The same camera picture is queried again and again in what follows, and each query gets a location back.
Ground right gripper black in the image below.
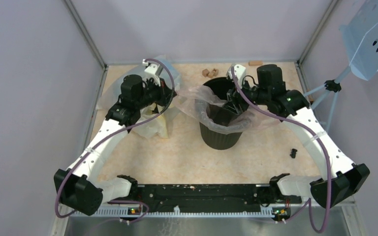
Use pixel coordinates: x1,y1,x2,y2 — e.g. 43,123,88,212
222,78,269,115

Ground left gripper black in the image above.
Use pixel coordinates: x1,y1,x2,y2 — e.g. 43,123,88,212
135,76,178,110

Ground black plastic trash bin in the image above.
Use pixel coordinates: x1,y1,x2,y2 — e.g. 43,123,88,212
199,77,242,150

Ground pink plastic trash bag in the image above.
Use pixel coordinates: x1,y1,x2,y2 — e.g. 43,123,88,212
173,85,278,134

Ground clear yellow-rimmed trash bag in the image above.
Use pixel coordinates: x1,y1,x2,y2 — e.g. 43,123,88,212
97,58,179,141

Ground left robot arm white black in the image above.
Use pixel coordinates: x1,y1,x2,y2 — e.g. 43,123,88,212
54,74,179,218

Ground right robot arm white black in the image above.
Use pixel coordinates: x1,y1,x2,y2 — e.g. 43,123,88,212
227,64,370,208

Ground small brown wooden cube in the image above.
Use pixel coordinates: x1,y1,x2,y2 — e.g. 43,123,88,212
202,69,210,77

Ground small wooden block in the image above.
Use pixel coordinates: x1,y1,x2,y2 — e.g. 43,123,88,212
248,60,264,66

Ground small black clip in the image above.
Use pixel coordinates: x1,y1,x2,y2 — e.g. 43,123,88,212
289,148,298,159

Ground light blue tripod stand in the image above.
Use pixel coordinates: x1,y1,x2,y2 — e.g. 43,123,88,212
304,66,351,132

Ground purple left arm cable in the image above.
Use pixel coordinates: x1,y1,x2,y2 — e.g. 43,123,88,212
54,58,176,225

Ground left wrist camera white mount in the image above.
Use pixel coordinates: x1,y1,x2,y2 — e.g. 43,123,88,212
142,59,162,87

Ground aluminium frame rail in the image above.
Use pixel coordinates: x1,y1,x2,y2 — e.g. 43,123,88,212
62,0,107,71

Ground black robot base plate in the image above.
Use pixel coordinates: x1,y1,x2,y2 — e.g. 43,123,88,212
124,184,302,213

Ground white toothed cable rail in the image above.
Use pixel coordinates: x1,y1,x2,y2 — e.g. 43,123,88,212
71,206,275,219

